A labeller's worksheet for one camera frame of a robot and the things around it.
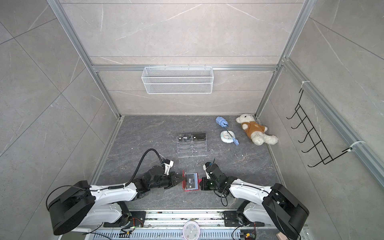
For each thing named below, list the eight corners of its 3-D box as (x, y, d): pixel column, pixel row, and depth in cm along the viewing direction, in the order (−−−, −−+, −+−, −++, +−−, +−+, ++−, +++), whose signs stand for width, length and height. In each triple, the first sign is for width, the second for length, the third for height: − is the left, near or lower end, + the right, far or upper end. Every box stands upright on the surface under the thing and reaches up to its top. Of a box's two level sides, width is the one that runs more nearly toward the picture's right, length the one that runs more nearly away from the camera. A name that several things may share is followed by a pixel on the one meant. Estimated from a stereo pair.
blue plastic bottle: (223, 130, 112) (224, 125, 107) (214, 122, 117) (214, 117, 112) (228, 127, 114) (229, 122, 109) (218, 120, 119) (219, 114, 114)
